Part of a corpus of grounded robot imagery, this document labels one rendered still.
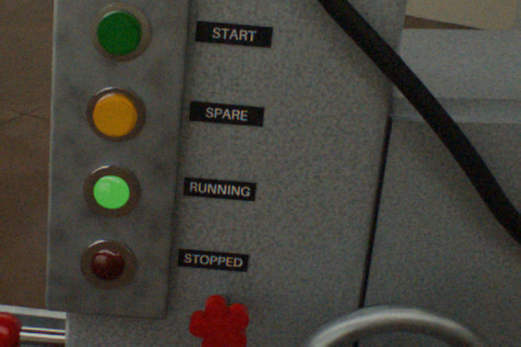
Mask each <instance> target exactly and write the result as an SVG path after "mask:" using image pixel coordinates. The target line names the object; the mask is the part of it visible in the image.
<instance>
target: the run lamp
mask: <svg viewBox="0 0 521 347"><path fill-rule="evenodd" d="M94 196H95V198H96V200H97V201H98V203H99V204H100V205H102V206H103V207H107V208H119V207H121V206H123V205H124V204H125V203H126V202H127V200H128V197H129V189H128V187H127V185H126V183H125V182H124V181H123V180H121V179H120V178H117V177H114V176H108V177H104V178H102V179H100V180H99V181H98V182H97V183H96V185H95V188H94Z"/></svg>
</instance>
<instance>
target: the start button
mask: <svg viewBox="0 0 521 347"><path fill-rule="evenodd" d="M97 37H98V40H99V43H100V45H101V47H102V48H103V49H104V50H105V51H107V52H108V53H110V54H113V55H115V56H125V55H127V54H130V53H131V52H133V51H134V50H135V49H136V48H137V47H138V45H139V44H140V40H141V27H140V24H139V23H138V21H137V20H136V19H135V18H134V17H133V16H131V15H130V14H128V13H126V12H121V11H117V12H113V13H110V14H108V15H107V16H105V17H104V18H103V19H102V20H101V22H100V24H99V27H98V30H97Z"/></svg>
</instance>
